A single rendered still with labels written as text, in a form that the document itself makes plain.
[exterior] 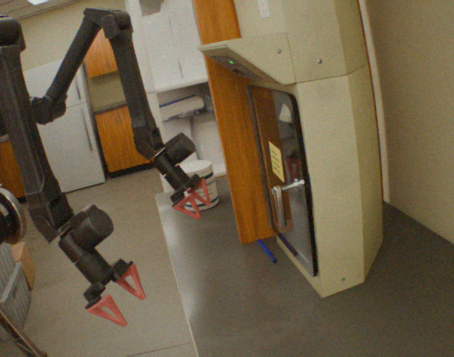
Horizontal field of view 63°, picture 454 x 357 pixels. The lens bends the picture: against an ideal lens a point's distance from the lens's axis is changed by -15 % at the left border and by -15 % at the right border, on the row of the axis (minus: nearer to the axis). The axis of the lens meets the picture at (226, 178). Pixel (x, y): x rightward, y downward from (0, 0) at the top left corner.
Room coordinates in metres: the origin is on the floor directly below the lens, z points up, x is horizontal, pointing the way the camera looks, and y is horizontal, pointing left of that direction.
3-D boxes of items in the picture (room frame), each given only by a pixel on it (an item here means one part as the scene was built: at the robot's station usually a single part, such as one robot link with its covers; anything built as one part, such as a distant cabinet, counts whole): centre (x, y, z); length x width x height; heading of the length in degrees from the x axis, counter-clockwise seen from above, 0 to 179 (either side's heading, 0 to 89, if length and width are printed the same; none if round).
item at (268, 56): (0.91, -0.07, 1.46); 0.32 x 0.12 x 0.10; 10
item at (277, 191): (0.81, -0.11, 1.17); 0.05 x 0.03 x 0.10; 99
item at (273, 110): (0.92, -0.12, 1.19); 0.30 x 0.01 x 0.40; 9
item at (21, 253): (2.87, 1.94, 0.14); 0.41 x 0.32 x 0.28; 16
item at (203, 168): (1.50, 0.11, 1.02); 0.13 x 0.13 x 0.15
